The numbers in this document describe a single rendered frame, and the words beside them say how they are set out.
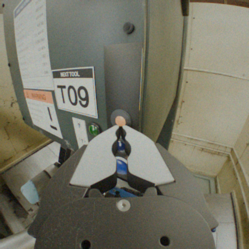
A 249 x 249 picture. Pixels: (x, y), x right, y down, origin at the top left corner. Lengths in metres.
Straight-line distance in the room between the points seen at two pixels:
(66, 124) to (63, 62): 0.11
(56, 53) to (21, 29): 0.15
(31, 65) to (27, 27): 0.08
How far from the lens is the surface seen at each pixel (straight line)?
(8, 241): 0.44
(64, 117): 0.24
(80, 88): 0.18
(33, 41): 0.29
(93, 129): 0.18
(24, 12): 0.34
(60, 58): 0.21
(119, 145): 0.16
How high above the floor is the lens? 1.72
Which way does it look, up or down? 27 degrees down
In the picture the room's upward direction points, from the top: 1 degrees clockwise
